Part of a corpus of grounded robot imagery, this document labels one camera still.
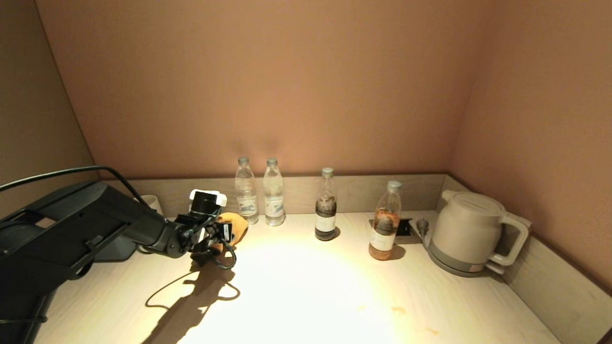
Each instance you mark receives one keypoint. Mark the grey power plug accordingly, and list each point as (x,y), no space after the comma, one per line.
(422,225)

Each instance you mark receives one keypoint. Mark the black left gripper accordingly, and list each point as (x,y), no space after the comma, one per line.
(196,234)

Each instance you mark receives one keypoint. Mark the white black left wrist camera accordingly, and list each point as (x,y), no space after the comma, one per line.
(206,200)

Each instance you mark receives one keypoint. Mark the orange microfibre cloth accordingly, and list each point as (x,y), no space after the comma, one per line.
(236,224)

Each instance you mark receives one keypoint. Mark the bottle with dark tea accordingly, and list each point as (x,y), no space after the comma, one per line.
(326,220)

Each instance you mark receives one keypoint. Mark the grey tissue box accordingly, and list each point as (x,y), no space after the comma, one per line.
(114,251)

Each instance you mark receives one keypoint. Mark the white ceramic mug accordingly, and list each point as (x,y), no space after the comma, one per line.
(152,203)

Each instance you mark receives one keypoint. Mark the black power socket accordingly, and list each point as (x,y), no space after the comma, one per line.
(404,227)

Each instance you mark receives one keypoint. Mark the white electric kettle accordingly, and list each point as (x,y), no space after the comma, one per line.
(466,229)

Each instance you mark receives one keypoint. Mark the clear water bottle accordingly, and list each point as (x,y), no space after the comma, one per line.
(274,200)
(246,200)

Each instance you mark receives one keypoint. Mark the grey kettle base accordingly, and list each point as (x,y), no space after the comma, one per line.
(444,265)

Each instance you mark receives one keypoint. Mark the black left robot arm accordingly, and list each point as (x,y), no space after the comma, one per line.
(81,224)

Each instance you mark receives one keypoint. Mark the bottle with amber tea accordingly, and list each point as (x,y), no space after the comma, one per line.
(384,234)

